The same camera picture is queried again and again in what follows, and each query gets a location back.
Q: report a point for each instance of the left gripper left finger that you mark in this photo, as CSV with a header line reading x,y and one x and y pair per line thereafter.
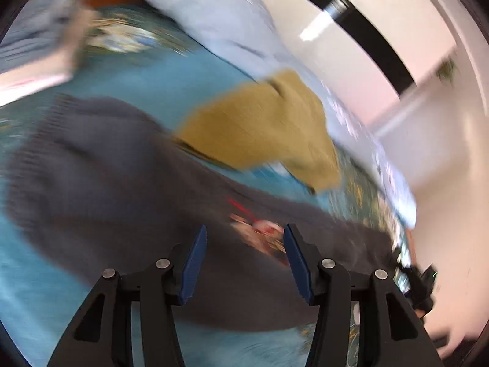
x,y
100,333

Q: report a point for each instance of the dark grey sweatpants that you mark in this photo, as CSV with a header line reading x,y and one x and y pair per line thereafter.
x,y
99,184

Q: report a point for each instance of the mustard knit sweater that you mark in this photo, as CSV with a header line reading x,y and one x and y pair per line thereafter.
x,y
278,119

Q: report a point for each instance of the white black sliding wardrobe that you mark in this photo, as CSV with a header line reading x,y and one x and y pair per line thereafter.
x,y
367,52

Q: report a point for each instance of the folded pink fluffy garment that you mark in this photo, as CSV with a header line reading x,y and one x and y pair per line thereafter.
x,y
56,68

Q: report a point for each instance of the teal floral bed blanket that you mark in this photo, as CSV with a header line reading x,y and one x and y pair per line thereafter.
x,y
141,58

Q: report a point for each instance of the folded grey knit garment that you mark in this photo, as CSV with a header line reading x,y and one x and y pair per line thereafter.
x,y
36,32

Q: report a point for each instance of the light blue floral duvet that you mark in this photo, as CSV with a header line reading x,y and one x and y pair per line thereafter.
x,y
242,32

